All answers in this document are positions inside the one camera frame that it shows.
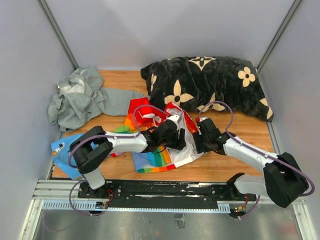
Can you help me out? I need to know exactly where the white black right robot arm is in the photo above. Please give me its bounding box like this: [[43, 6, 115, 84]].
[[196, 117, 309, 208]]

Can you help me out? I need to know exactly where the left grey metal frame post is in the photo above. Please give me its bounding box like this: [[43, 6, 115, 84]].
[[36, 0, 79, 70]]

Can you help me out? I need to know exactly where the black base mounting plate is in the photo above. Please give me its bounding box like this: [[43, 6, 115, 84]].
[[77, 180, 257, 211]]

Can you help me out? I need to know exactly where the grey metal frame post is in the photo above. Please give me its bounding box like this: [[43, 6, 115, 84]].
[[257, 0, 304, 74], [36, 0, 79, 70]]

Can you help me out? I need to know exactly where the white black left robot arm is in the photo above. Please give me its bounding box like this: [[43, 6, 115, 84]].
[[69, 117, 186, 198]]

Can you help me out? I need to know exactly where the black floral plush pillow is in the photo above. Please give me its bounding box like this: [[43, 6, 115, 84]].
[[140, 56, 274, 123]]

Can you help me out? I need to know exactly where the grey zip hoodie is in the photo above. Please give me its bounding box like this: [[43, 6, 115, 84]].
[[47, 67, 145, 133]]

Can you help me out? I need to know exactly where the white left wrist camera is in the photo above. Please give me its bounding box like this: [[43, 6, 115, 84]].
[[166, 114, 182, 125]]

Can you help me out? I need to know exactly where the right grey metal frame post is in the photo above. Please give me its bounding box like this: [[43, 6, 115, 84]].
[[257, 0, 304, 74]]

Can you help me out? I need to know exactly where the rainbow white zip jacket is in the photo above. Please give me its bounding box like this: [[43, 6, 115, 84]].
[[115, 97, 203, 173]]

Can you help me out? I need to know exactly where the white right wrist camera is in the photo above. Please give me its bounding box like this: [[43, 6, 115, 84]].
[[195, 116, 207, 124]]

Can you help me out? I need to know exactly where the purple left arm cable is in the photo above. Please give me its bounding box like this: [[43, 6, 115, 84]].
[[67, 104, 168, 217]]

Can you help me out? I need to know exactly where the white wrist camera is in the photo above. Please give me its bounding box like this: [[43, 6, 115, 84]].
[[195, 116, 207, 124], [166, 114, 182, 125]]

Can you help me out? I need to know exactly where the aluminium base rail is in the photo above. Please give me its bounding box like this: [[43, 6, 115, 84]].
[[33, 178, 307, 214]]

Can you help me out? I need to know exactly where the blue cartoon print garment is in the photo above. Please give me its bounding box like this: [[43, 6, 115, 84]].
[[51, 133, 87, 180]]

